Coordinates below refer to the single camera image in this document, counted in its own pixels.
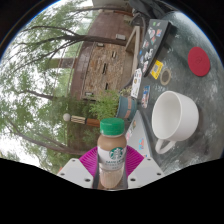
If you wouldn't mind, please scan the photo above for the potted green plant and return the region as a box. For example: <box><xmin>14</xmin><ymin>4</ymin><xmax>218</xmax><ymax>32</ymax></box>
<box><xmin>89</xmin><ymin>87</ymin><xmax>138</xmax><ymax>123</ymax></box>

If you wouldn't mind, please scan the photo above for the flat round red coaster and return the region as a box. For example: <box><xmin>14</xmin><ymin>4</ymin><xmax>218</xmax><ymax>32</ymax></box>
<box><xmin>187</xmin><ymin>46</ymin><xmax>211</xmax><ymax>78</ymax></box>

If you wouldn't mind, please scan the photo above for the silver laptop with stickers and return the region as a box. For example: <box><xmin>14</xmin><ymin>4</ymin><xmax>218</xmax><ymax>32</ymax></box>
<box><xmin>125</xmin><ymin>110</ymin><xmax>154</xmax><ymax>158</ymax></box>

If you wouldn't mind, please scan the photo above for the tape roll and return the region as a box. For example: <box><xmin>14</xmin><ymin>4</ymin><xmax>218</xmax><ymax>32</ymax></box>
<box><xmin>159</xmin><ymin>68</ymin><xmax>172</xmax><ymax>86</ymax></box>

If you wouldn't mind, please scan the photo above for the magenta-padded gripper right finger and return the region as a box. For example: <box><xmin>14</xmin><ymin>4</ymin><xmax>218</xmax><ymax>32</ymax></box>
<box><xmin>125</xmin><ymin>145</ymin><xmax>165</xmax><ymax>190</ymax></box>

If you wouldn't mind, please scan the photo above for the white sticker sheet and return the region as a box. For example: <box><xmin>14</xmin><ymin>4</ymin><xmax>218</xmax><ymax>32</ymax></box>
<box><xmin>130</xmin><ymin>68</ymin><xmax>143</xmax><ymax>99</ymax></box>

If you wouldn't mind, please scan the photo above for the yellow card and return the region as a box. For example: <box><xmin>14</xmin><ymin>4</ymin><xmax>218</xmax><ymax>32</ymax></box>
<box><xmin>149</xmin><ymin>59</ymin><xmax>165</xmax><ymax>80</ymax></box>

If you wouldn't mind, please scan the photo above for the colourful photo card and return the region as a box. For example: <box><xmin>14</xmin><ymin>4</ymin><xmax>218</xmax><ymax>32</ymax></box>
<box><xmin>140</xmin><ymin>85</ymin><xmax>151</xmax><ymax>109</ymax></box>

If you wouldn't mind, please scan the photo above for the green-capped coffee drink bottle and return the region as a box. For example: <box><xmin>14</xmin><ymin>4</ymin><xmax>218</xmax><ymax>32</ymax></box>
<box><xmin>96</xmin><ymin>117</ymin><xmax>128</xmax><ymax>190</ymax></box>

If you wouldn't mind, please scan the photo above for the wooden lamp post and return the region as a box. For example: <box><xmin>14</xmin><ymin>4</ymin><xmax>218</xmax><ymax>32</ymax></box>
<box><xmin>62</xmin><ymin>112</ymin><xmax>101</xmax><ymax>128</ymax></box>

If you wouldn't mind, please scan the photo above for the white ceramic cup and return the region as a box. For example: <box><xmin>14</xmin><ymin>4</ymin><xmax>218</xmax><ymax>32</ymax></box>
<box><xmin>151</xmin><ymin>90</ymin><xmax>200</xmax><ymax>155</ymax></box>

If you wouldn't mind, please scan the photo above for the black laptop with stickers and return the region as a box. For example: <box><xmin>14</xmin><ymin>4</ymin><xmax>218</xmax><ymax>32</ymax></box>
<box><xmin>137</xmin><ymin>18</ymin><xmax>172</xmax><ymax>78</ymax></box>

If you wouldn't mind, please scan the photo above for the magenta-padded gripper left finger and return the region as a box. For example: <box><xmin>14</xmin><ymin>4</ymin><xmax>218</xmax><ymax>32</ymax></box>
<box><xmin>57</xmin><ymin>146</ymin><xmax>100</xmax><ymax>190</ymax></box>

